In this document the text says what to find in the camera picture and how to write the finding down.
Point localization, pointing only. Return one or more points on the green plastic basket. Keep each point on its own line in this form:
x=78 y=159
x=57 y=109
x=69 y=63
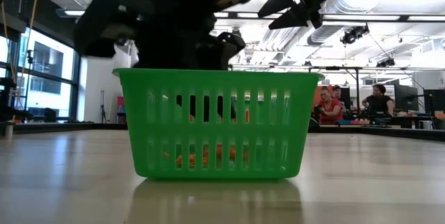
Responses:
x=222 y=81

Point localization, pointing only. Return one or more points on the small red box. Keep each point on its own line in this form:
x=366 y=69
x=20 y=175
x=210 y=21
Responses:
x=120 y=101

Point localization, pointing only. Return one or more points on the black bin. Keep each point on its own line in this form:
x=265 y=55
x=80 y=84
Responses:
x=121 y=118

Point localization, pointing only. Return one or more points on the grey cylinder post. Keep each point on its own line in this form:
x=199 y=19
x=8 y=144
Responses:
x=8 y=130

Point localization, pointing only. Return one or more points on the dark office chair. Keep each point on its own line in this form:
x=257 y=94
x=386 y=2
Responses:
x=50 y=115

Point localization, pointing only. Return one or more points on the black aluminium table frame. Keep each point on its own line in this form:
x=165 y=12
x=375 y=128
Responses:
x=52 y=127

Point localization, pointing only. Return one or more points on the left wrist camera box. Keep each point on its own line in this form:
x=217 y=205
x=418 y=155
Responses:
x=222 y=50

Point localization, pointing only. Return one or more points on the cluttered office desk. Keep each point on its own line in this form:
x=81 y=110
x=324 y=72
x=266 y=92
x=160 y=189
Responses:
x=410 y=119

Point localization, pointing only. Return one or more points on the silver air duct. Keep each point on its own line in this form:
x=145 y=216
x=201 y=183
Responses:
x=323 y=34

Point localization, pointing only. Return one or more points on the small orange pumpkin decoration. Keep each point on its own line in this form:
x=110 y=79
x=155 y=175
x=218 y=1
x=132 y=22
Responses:
x=245 y=156
x=206 y=156
x=178 y=161
x=165 y=154
x=220 y=151

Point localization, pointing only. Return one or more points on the person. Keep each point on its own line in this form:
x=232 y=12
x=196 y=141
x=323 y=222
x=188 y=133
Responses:
x=379 y=104
x=336 y=92
x=332 y=109

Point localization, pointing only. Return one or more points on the long ceiling light strip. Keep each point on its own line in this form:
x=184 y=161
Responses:
x=361 y=17

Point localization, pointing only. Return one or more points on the black ceiling spotlight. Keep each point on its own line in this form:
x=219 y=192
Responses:
x=353 y=35
x=386 y=63

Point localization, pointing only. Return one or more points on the large office window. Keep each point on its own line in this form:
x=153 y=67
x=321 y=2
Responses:
x=48 y=95

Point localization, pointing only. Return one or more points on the black computer monitor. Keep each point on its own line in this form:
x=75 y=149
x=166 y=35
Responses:
x=434 y=101
x=406 y=98

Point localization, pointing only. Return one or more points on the thin black tripod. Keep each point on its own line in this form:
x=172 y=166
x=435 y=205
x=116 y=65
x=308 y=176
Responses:
x=103 y=112

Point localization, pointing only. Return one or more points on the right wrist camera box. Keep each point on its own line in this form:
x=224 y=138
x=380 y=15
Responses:
x=315 y=19

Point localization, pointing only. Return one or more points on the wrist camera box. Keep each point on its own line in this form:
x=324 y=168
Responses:
x=315 y=19
x=222 y=50

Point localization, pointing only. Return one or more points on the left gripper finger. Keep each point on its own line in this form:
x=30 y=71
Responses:
x=220 y=107
x=206 y=109

